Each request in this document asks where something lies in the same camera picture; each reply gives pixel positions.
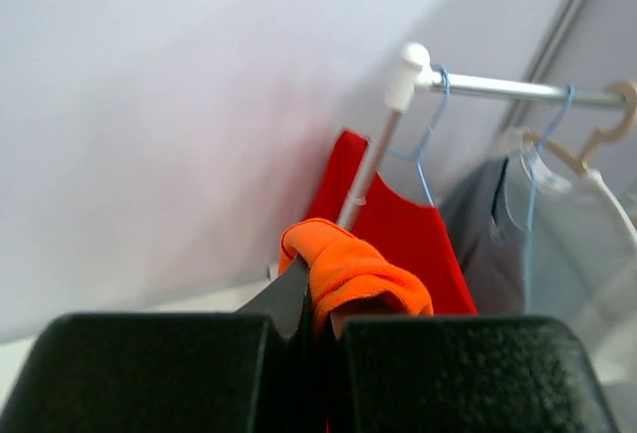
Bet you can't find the red t shirt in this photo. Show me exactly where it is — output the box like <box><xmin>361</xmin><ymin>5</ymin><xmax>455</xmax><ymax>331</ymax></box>
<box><xmin>306</xmin><ymin>130</ymin><xmax>477</xmax><ymax>316</ymax></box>

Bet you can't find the white t shirt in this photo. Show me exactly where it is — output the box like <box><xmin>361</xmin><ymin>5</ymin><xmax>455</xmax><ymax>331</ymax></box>
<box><xmin>497</xmin><ymin>126</ymin><xmax>637</xmax><ymax>325</ymax></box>

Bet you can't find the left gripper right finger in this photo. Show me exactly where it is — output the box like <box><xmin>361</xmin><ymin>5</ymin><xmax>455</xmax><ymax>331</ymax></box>
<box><xmin>327</xmin><ymin>306</ymin><xmax>394</xmax><ymax>342</ymax></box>

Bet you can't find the orange t shirt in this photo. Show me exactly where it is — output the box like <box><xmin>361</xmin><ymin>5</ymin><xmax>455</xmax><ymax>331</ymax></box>
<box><xmin>278</xmin><ymin>218</ymin><xmax>434</xmax><ymax>335</ymax></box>

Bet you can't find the metal clothes rack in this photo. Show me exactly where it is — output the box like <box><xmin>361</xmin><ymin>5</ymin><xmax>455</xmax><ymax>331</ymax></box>
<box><xmin>337</xmin><ymin>43</ymin><xmax>625</xmax><ymax>229</ymax></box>

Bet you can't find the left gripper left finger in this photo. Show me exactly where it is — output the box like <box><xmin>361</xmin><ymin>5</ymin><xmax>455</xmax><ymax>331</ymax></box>
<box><xmin>236</xmin><ymin>256</ymin><xmax>312</xmax><ymax>339</ymax></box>

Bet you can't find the wooden hanger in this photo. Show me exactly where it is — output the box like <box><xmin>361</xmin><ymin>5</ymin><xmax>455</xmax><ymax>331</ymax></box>
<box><xmin>523</xmin><ymin>81</ymin><xmax>636</xmax><ymax>176</ymax></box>

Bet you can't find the blue wire hanger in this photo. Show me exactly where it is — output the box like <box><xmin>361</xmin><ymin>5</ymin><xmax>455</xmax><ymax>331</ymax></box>
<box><xmin>388</xmin><ymin>65</ymin><xmax>451</xmax><ymax>206</ymax></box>
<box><xmin>525</xmin><ymin>84</ymin><xmax>577</xmax><ymax>233</ymax></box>

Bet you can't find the blue grey t shirt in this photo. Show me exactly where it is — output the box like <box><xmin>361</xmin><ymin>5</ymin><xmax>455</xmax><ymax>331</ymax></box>
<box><xmin>439</xmin><ymin>157</ymin><xmax>526</xmax><ymax>315</ymax></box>

